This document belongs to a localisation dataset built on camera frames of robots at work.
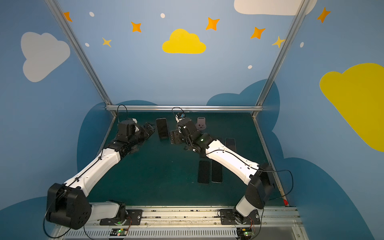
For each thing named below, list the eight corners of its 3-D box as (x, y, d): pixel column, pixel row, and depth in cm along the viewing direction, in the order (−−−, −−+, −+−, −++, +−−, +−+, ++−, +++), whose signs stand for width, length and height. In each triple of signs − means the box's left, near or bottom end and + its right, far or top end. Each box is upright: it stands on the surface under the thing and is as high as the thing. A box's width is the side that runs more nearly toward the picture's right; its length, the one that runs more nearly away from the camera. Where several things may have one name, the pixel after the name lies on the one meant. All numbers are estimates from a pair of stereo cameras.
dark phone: (197, 183, 88) (197, 181, 86) (197, 162, 97) (197, 160, 95) (210, 183, 88) (210, 181, 86) (208, 162, 97) (209, 160, 95)
